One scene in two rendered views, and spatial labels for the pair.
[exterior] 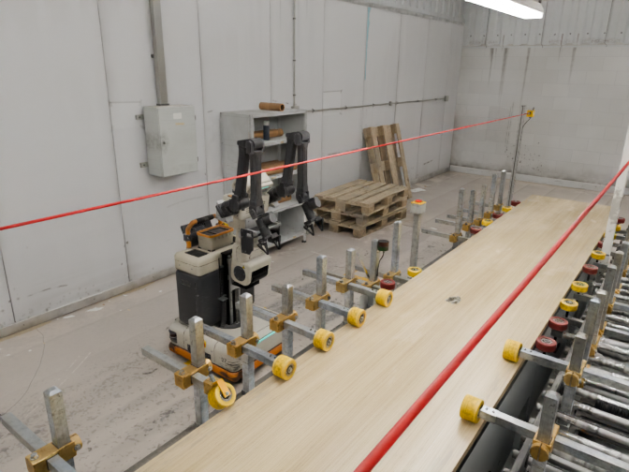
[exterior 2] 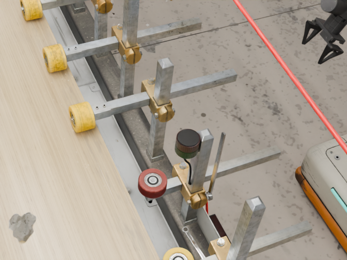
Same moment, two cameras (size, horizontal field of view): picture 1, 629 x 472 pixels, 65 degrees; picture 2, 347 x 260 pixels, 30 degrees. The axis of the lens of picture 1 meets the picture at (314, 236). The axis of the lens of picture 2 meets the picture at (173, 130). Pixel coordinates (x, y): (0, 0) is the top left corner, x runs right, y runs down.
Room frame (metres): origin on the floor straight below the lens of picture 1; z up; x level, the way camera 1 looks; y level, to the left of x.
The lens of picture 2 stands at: (2.87, -1.32, 2.37)
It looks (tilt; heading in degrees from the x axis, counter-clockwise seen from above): 51 degrees down; 113
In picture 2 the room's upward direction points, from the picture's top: 8 degrees clockwise
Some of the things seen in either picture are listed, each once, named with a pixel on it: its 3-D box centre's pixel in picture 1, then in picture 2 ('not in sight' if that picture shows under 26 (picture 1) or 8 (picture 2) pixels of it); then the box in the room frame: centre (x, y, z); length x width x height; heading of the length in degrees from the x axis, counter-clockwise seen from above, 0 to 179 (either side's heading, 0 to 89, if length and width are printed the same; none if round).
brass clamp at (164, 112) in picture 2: (346, 283); (157, 100); (2.32, -0.17, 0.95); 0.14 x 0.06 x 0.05; 143
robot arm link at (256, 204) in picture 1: (255, 179); not in sight; (2.71, 0.33, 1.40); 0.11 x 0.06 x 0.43; 145
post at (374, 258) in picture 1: (373, 279); (194, 185); (2.54, -0.33, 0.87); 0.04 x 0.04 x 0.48; 53
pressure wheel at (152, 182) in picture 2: (387, 290); (151, 190); (2.44, -0.40, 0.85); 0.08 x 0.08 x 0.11
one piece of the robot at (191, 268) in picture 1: (219, 276); not in sight; (3.21, 0.66, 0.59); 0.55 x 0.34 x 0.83; 145
